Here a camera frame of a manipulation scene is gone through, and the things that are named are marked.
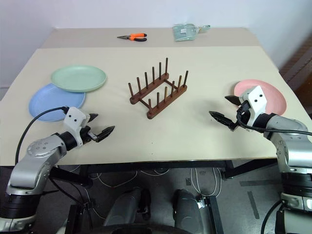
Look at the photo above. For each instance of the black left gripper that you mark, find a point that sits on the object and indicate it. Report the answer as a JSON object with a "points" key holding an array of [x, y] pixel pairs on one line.
{"points": [[85, 135]]}

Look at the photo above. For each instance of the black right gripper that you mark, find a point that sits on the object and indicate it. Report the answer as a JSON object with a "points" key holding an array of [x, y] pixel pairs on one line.
{"points": [[245, 115]]}

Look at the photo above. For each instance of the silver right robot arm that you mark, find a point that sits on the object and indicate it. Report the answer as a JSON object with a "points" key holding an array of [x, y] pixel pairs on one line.
{"points": [[290, 136]]}

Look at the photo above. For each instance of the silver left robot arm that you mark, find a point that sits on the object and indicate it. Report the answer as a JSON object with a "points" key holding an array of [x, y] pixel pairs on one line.
{"points": [[36, 156]]}

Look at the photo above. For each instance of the wooden dish rack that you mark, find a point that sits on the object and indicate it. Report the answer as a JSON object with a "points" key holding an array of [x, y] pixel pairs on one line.
{"points": [[158, 95]]}

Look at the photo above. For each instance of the pink plate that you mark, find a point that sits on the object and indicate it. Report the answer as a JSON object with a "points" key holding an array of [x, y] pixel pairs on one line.
{"points": [[273, 97]]}

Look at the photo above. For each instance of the green plate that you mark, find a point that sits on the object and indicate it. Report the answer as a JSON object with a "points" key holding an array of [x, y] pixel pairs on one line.
{"points": [[79, 78]]}

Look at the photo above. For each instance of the blue plate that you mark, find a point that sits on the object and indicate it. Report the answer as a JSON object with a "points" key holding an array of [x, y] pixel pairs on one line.
{"points": [[48, 104]]}

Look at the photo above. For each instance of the green packaged pouch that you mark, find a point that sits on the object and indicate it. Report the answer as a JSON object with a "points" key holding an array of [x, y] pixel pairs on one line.
{"points": [[185, 31]]}

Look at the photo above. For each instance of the dark rounded robot leg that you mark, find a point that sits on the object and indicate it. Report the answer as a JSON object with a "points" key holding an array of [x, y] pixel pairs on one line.
{"points": [[126, 209], [187, 209]]}

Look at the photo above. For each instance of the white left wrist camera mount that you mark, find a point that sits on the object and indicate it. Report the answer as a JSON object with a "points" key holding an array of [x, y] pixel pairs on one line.
{"points": [[74, 120]]}

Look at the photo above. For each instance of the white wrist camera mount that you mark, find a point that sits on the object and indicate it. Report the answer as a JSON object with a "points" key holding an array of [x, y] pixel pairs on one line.
{"points": [[256, 98], [74, 120]]}

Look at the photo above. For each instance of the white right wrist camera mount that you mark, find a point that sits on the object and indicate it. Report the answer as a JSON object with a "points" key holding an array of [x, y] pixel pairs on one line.
{"points": [[256, 98]]}

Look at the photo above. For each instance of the black table frame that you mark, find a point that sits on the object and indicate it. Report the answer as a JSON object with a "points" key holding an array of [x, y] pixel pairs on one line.
{"points": [[158, 167]]}

